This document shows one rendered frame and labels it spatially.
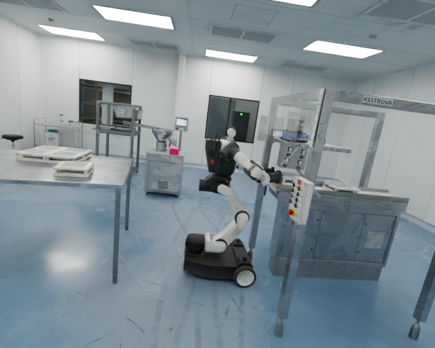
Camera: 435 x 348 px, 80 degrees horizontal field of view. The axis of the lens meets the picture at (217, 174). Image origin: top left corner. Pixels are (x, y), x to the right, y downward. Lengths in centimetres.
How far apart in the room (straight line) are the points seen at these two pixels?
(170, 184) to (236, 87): 371
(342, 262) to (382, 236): 48
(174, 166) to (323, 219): 267
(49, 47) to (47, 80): 79
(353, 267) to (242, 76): 554
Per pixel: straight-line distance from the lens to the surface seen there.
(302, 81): 777
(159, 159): 451
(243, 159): 202
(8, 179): 232
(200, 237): 255
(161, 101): 729
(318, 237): 280
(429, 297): 263
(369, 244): 311
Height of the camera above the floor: 149
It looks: 13 degrees down
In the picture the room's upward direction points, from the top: 7 degrees clockwise
